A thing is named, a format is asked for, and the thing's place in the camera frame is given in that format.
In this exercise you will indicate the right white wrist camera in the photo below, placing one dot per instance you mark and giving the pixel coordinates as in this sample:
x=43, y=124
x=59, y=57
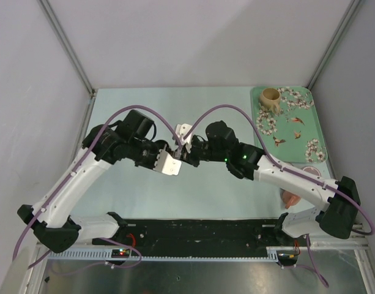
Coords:
x=183, y=135

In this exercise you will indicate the black striped mug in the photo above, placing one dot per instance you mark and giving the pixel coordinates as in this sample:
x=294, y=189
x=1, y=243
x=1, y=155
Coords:
x=311, y=169

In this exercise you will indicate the salmon pink mug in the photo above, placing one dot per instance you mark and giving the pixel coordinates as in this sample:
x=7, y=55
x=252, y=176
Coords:
x=289, y=199

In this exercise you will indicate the slotted cable duct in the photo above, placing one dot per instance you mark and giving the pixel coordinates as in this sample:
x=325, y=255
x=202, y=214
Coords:
x=113, y=253

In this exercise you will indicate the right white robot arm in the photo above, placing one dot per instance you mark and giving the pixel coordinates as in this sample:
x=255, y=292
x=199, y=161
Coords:
x=334, y=202

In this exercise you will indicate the right aluminium frame post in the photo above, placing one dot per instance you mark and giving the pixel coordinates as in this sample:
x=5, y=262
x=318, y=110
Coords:
x=338, y=35

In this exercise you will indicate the left aluminium frame post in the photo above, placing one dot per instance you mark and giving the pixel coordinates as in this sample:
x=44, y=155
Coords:
x=66, y=45

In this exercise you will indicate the green floral tray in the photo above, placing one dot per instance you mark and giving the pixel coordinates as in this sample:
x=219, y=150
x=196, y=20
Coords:
x=294, y=135

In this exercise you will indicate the aluminium base profile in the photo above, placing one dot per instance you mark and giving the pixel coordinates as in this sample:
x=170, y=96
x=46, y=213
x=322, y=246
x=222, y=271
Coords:
x=337, y=237

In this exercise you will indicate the aluminium frame post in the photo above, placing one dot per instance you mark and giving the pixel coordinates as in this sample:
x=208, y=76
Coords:
x=338, y=35
x=66, y=45

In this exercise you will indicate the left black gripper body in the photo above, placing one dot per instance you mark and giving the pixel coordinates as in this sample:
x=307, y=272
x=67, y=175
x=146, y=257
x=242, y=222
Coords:
x=145, y=153

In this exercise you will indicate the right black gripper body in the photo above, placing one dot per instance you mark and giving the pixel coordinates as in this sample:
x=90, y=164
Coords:
x=200, y=150

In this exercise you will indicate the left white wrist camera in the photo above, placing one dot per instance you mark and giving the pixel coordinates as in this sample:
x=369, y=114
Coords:
x=166, y=164

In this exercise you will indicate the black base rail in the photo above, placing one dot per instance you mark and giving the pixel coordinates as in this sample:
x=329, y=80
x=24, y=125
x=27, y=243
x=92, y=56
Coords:
x=207, y=236

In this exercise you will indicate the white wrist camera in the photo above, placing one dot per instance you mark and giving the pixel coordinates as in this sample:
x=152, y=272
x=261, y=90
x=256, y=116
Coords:
x=183, y=135
x=166, y=164

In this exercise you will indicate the beige wooden mug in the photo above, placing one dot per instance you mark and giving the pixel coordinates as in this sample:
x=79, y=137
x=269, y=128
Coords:
x=270, y=99

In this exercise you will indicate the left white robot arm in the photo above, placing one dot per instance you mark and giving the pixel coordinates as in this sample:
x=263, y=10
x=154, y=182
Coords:
x=50, y=219

